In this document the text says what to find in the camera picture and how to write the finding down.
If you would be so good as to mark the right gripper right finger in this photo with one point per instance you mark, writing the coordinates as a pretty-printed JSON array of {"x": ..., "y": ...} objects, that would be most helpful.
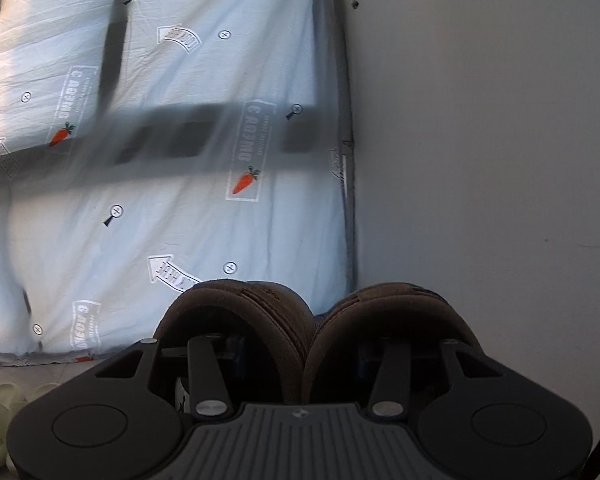
[{"x": 388, "y": 394}]

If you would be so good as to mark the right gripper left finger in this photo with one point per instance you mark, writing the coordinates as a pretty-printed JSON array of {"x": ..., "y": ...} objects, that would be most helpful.
[{"x": 207, "y": 392}]

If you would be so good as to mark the printed white curtain sheet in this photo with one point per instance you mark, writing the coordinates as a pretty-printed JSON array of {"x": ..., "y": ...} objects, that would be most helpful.
[{"x": 150, "y": 145}]

